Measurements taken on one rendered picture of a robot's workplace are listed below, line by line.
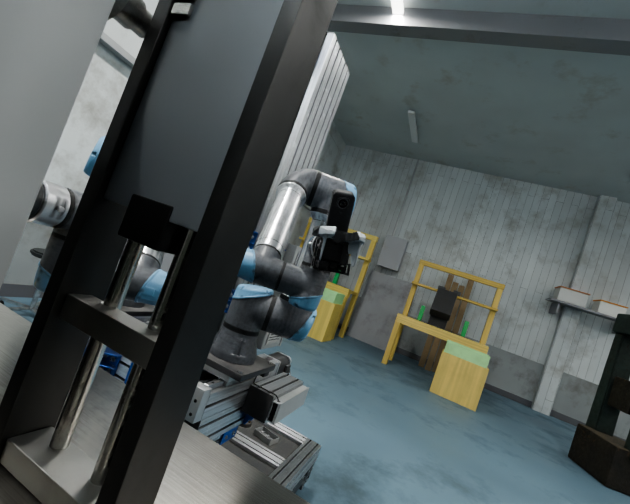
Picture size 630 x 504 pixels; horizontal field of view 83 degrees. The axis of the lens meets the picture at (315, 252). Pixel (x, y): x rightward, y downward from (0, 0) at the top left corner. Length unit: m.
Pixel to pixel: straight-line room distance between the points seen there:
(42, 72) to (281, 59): 0.16
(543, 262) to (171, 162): 8.73
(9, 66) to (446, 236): 8.63
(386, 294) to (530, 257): 3.15
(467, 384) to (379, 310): 3.01
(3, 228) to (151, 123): 0.16
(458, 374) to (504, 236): 3.90
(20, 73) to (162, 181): 0.12
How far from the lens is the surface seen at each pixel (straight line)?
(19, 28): 0.28
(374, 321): 8.25
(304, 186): 1.09
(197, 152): 0.33
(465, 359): 5.98
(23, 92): 0.28
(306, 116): 1.43
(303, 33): 0.35
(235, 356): 1.11
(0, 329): 0.77
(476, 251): 8.73
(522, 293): 8.76
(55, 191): 0.74
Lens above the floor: 1.16
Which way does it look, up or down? 3 degrees up
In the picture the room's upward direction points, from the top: 20 degrees clockwise
